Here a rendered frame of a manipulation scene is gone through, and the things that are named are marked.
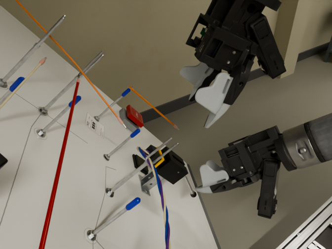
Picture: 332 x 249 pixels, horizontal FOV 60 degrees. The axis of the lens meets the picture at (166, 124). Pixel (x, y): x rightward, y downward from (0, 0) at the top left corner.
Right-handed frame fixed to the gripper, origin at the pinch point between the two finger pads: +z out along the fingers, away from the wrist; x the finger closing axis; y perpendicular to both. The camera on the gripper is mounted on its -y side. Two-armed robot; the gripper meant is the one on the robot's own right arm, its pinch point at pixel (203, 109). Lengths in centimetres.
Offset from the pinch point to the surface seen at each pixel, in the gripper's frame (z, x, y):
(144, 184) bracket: 19.8, -0.4, 3.0
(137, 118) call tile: 16.4, -19.4, 3.0
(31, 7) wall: 40, -157, 41
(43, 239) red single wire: 1.1, 26.4, 23.5
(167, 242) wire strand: 8.2, 20.9, 8.6
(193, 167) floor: 100, -111, -92
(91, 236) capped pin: 13.7, 16.9, 16.0
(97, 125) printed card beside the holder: 15.1, -10.2, 13.8
